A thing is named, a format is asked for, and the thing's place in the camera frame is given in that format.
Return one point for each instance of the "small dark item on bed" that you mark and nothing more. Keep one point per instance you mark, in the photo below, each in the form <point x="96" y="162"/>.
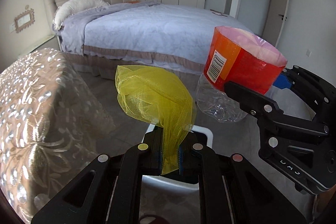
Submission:
<point x="219" y="13"/>

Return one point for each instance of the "yellow mesh netting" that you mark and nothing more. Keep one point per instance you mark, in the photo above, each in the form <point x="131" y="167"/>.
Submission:
<point x="157" y="96"/>

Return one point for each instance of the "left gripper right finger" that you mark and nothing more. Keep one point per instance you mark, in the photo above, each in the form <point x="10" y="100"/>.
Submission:
<point x="231" y="189"/>

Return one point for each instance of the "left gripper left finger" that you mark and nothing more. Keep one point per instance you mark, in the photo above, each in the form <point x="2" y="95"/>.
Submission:
<point x="108" y="190"/>

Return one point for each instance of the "framed wall switch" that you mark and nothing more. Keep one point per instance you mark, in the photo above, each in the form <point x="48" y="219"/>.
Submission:
<point x="24" y="20"/>

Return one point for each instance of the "white nightstand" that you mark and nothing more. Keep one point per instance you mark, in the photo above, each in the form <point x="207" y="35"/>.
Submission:
<point x="50" y="41"/>

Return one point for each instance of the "embroidered beige tablecloth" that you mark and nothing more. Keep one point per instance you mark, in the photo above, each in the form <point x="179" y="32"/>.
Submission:
<point x="50" y="124"/>

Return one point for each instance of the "clear bottle red label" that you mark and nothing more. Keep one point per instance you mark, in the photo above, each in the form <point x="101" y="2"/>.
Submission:
<point x="241" y="57"/>

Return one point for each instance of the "bed with lavender cover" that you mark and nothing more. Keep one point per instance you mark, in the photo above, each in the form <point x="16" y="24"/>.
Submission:
<point x="151" y="33"/>

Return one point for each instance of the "white trash bin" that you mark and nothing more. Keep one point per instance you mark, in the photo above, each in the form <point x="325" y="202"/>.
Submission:
<point x="173" y="183"/>

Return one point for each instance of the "white door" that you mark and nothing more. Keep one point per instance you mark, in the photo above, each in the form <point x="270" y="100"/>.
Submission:
<point x="275" y="21"/>

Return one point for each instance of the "white pillow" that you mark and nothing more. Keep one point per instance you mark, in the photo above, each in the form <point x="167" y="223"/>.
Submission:
<point x="73" y="7"/>

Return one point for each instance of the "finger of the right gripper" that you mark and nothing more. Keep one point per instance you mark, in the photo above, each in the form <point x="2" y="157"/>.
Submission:
<point x="268" y="113"/>
<point x="316" y="92"/>

